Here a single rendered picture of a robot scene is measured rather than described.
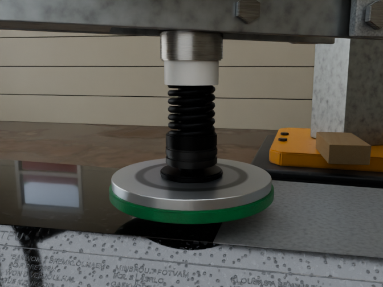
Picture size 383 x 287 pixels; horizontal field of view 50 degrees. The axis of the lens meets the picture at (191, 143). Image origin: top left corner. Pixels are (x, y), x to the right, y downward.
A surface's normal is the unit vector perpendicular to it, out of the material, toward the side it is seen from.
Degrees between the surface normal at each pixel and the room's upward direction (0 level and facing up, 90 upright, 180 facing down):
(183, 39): 90
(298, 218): 0
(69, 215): 0
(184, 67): 90
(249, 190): 0
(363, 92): 90
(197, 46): 90
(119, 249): 45
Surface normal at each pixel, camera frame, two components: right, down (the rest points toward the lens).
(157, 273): -0.14, -0.57
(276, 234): 0.00, -0.98
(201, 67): 0.33, 0.18
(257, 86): -0.22, 0.18
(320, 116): -0.97, 0.04
